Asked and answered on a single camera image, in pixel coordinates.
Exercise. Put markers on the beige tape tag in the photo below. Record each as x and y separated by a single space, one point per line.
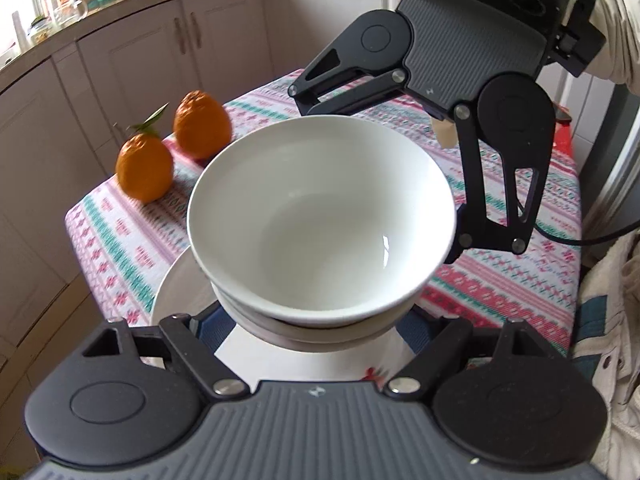
444 134

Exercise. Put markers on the white tube of cups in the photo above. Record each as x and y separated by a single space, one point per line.
19 32

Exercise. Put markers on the glass jar with lid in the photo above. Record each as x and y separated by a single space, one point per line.
39 30

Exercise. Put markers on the stained white plate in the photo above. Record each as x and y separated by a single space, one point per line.
180 305

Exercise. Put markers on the person's right forearm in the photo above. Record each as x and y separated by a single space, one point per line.
620 35

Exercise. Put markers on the orange with stem and leaf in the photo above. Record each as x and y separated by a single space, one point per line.
145 170

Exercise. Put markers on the person's beige jacket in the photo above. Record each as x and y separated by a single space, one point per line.
610 335

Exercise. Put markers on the clear glass pitcher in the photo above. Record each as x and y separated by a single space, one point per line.
69 12

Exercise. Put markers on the red printed gift box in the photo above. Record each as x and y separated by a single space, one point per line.
564 135

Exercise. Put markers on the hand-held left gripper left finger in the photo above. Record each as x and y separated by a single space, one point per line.
200 355

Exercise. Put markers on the orange without leaf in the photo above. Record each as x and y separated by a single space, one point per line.
200 125

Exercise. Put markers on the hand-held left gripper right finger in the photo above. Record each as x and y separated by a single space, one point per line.
422 335

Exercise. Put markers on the white kitchen base cabinets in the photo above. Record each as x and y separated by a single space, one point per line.
225 35

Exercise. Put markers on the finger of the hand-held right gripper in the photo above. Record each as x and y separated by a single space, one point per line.
472 185
350 92

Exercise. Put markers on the patterned red green tablecloth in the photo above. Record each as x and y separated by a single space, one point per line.
125 245

